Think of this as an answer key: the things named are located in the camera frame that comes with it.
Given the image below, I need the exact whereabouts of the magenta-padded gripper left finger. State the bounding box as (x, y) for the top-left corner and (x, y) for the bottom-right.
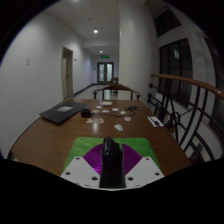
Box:
(60, 143), (104, 189)

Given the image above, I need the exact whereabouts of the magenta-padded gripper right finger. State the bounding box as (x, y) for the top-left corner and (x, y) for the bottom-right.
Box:
(121, 143), (165, 189)

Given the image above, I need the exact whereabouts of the black computer mouse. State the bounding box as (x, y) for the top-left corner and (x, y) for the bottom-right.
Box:
(99, 136), (127, 189)

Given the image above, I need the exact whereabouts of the green printed mouse pad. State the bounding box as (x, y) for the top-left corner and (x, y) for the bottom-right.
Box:
(62, 136), (162, 173)

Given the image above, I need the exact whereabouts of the white paper slip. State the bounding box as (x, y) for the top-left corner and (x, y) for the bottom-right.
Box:
(147, 116), (165, 128)

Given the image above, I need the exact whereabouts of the small black box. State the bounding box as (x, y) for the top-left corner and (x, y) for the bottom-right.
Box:
(80, 108), (92, 118)

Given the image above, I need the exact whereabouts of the closed black laptop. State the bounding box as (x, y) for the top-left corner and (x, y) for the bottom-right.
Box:
(39, 101), (90, 126)

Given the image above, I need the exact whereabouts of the brown wooden armchair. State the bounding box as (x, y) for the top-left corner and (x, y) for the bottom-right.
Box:
(92, 83), (142, 102)

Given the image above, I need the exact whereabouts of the open side doorway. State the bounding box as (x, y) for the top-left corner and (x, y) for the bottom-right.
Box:
(60, 46), (75, 100)

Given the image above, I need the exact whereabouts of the wood-topped black metal railing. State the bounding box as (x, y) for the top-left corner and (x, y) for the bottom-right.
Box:
(147, 72), (224, 164)

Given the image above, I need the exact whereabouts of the glazed double door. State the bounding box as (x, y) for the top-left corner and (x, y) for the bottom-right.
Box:
(96, 61), (115, 84)

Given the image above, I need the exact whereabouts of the dark framed window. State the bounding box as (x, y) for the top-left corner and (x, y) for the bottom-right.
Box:
(158, 38), (194, 108)

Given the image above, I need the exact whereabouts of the dark transom window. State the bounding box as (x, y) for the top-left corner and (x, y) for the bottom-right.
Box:
(153, 8), (183, 38)

